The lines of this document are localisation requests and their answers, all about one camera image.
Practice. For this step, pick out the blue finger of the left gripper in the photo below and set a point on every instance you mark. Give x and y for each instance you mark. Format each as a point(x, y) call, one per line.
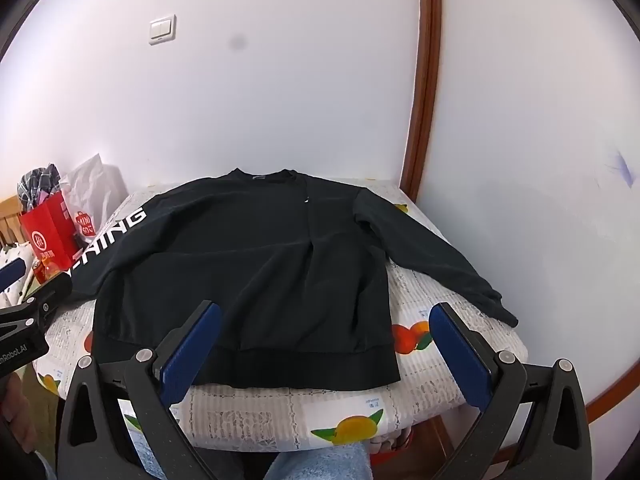
point(11, 273)

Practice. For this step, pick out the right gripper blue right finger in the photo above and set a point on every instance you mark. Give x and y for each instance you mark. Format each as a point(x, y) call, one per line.
point(467, 354)

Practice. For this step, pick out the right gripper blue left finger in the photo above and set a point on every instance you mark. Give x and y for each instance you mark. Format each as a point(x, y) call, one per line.
point(182, 353)

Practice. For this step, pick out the black sweatshirt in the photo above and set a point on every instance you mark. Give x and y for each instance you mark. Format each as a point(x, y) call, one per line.
point(297, 265)

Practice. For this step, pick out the person's left hand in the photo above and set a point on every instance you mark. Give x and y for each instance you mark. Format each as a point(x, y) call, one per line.
point(15, 410)

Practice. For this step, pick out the red paper gift bag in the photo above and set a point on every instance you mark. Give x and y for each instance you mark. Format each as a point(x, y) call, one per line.
point(51, 232)

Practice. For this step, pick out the plaid cloth in bag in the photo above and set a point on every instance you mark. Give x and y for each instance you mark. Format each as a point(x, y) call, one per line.
point(37, 185)

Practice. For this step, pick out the white plastic bag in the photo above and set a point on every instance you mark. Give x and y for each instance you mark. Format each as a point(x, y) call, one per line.
point(92, 192)

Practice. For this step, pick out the blue jeans leg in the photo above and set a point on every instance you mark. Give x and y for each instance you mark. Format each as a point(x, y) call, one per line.
point(344, 462)

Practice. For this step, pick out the white wall switch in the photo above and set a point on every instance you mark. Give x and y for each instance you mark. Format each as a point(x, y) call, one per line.
point(162, 30)

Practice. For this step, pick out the brown wooden door frame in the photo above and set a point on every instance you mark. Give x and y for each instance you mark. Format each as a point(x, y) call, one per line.
point(424, 96)

